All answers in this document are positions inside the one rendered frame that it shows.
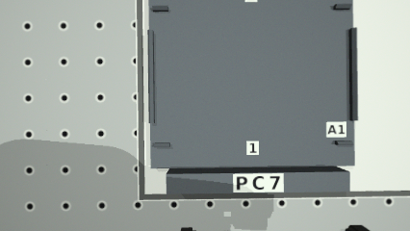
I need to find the grey perforated base plate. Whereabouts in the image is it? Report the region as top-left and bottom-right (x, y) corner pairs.
(0, 0), (410, 231)

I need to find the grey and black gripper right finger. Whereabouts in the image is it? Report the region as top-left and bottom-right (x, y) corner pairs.
(345, 225), (370, 231)

